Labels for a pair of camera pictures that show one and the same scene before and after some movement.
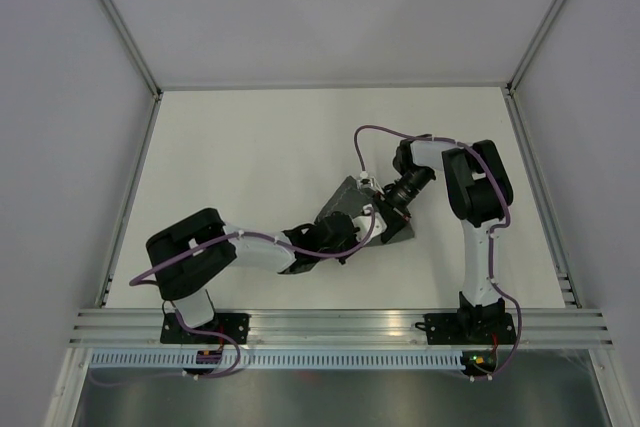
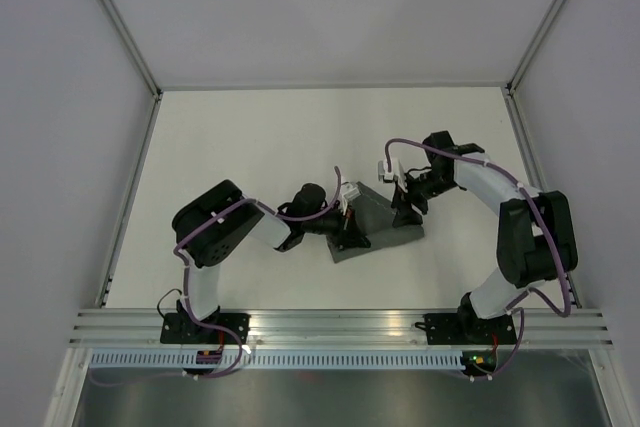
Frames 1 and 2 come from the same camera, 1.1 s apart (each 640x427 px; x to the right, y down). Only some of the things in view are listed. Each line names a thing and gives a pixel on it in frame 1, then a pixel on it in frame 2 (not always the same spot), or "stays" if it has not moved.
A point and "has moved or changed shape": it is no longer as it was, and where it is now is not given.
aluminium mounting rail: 343,328 stays
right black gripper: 394,219 to 405,215
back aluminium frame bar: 334,84 stays
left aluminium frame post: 118,20 stays
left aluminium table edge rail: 130,197 stays
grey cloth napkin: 351,201 has moved or changed shape
